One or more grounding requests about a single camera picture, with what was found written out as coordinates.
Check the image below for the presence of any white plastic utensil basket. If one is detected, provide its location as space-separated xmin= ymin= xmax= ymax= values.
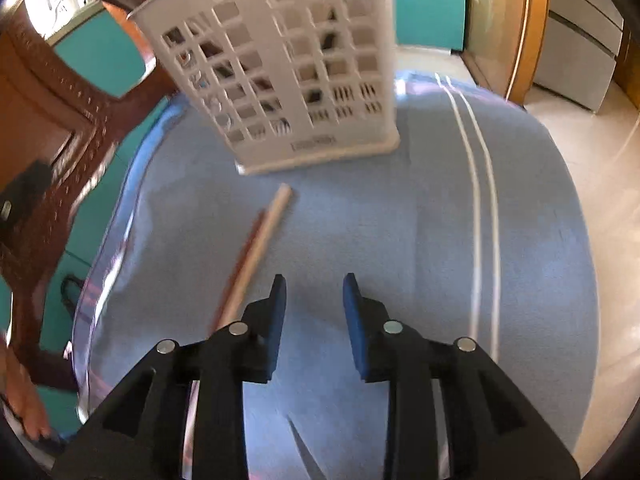
xmin=127 ymin=0 xmax=402 ymax=176

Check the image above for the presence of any wooden framed glass door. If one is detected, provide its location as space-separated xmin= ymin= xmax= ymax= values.
xmin=462 ymin=0 xmax=551 ymax=106

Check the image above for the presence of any black cable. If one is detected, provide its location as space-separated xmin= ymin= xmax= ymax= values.
xmin=60 ymin=275 xmax=83 ymax=321

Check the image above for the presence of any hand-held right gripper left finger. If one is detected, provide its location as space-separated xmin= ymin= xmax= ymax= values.
xmin=50 ymin=274 xmax=288 ymax=480

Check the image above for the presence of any grey drawer cabinet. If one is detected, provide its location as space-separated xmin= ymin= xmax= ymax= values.
xmin=532 ymin=0 xmax=626 ymax=113

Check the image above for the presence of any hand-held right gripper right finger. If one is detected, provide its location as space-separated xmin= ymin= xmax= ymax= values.
xmin=342 ymin=272 xmax=581 ymax=480

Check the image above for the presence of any teal cabinet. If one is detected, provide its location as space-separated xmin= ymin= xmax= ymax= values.
xmin=52 ymin=0 xmax=468 ymax=98

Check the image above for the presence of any beige chopstick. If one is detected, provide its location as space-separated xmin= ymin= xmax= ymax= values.
xmin=215 ymin=183 xmax=296 ymax=331

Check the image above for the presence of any blue striped towel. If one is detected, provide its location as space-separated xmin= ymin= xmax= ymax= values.
xmin=72 ymin=70 xmax=601 ymax=480

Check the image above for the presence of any person's left hand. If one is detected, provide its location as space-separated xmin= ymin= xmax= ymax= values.
xmin=0 ymin=347 xmax=53 ymax=443

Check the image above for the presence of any carved wooden chair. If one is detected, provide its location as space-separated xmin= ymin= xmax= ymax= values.
xmin=0 ymin=0 xmax=181 ymax=391

